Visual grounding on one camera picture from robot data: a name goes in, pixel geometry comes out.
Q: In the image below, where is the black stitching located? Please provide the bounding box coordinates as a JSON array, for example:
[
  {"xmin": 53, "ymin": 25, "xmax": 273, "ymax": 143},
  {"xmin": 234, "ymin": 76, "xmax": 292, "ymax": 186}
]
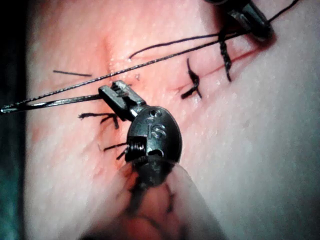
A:
[{"xmin": 78, "ymin": 26, "xmax": 233, "ymax": 161}]

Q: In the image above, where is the tissue pad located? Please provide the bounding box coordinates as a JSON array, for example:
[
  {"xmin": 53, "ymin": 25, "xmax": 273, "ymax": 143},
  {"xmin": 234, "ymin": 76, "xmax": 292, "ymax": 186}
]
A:
[{"xmin": 24, "ymin": 0, "xmax": 320, "ymax": 240}]

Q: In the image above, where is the short cut black thread piece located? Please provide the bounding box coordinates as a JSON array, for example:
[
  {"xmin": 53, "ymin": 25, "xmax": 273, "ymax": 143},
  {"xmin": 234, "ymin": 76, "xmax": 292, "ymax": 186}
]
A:
[{"xmin": 52, "ymin": 70, "xmax": 93, "ymax": 78}]

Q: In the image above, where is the right arm needle driver jaw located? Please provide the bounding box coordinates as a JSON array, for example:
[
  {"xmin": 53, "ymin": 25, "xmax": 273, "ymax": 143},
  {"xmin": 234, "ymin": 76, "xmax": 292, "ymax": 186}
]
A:
[
  {"xmin": 225, "ymin": 7, "xmax": 266, "ymax": 42},
  {"xmin": 238, "ymin": 0, "xmax": 274, "ymax": 38}
]

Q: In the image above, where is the right arm needle driver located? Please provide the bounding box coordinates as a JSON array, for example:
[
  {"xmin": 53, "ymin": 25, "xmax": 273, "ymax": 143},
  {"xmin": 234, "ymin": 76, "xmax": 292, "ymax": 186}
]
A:
[{"xmin": 203, "ymin": 0, "xmax": 242, "ymax": 9}]

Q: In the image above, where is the left arm needle driver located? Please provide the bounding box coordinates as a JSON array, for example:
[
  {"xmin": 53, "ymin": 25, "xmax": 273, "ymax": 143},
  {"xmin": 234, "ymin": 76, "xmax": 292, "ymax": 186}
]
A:
[{"xmin": 124, "ymin": 105, "xmax": 183, "ymax": 165}]

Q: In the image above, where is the curved steel needle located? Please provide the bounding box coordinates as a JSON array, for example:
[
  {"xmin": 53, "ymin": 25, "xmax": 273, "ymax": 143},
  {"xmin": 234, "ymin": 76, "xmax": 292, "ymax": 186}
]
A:
[{"xmin": 0, "ymin": 93, "xmax": 102, "ymax": 115}]

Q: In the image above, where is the left arm needle driver jaw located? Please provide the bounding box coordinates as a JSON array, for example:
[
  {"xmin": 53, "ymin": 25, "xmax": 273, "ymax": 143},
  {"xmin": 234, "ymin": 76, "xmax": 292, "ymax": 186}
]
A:
[
  {"xmin": 97, "ymin": 84, "xmax": 138, "ymax": 122},
  {"xmin": 112, "ymin": 79, "xmax": 148, "ymax": 110}
]

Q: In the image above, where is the blue-green cloth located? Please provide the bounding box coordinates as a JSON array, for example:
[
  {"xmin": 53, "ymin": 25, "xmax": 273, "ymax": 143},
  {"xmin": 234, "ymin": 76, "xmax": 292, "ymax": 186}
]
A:
[{"xmin": 0, "ymin": 0, "xmax": 27, "ymax": 240}]

